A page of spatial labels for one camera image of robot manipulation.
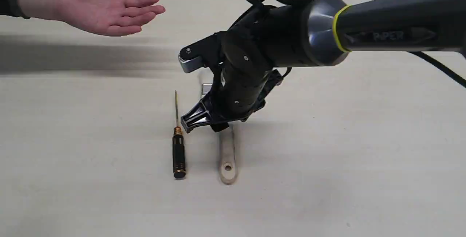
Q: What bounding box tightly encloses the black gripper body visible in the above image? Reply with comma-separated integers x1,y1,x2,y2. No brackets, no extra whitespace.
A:
180,69,284,133

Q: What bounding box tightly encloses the black gold screwdriver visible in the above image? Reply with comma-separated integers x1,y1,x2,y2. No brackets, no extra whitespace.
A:
172,91,187,179

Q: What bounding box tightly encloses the wide wooden paint brush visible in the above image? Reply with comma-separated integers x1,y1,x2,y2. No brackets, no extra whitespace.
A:
217,124,238,185

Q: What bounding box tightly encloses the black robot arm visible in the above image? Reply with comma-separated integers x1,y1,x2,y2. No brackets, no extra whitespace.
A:
178,0,466,133

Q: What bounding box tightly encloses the open human hand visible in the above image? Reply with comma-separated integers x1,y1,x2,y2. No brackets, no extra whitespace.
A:
57,0,165,37

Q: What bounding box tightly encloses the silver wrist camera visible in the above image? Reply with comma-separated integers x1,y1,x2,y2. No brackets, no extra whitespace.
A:
178,31,225,73

